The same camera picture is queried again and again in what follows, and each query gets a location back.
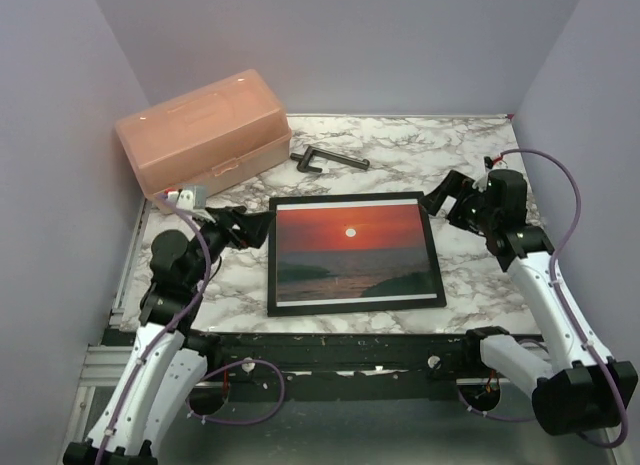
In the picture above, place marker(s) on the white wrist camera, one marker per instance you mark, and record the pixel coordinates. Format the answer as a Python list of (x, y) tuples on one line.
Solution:
[(489, 164), (190, 199)]

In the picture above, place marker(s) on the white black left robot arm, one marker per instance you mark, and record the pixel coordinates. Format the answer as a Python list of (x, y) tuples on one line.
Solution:
[(168, 358)]

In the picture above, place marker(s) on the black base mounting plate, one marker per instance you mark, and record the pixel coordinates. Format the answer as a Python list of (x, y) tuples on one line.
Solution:
[(343, 367)]

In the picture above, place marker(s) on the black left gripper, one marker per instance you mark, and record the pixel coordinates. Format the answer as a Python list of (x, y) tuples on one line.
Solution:
[(253, 226)]

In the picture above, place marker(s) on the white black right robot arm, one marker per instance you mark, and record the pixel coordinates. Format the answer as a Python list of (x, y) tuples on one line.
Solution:
[(581, 386)]

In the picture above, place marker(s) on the red sunset photo board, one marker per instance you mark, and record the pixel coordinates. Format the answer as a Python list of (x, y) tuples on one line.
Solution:
[(352, 252)]

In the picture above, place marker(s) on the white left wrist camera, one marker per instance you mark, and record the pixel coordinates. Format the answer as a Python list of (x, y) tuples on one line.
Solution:
[(190, 199)]

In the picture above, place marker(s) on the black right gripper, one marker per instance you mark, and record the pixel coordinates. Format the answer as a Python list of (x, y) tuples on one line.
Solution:
[(454, 185)]

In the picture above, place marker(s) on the pink translucent plastic box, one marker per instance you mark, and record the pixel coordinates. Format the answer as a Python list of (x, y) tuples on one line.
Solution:
[(216, 136)]

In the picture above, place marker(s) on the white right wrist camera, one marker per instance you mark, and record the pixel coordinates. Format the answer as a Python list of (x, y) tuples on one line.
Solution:
[(489, 164)]

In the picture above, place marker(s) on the aluminium extrusion rail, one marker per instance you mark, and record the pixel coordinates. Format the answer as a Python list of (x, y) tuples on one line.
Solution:
[(104, 365)]

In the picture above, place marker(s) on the light wooden picture frame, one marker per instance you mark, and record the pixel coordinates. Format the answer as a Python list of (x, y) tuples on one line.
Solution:
[(272, 265)]

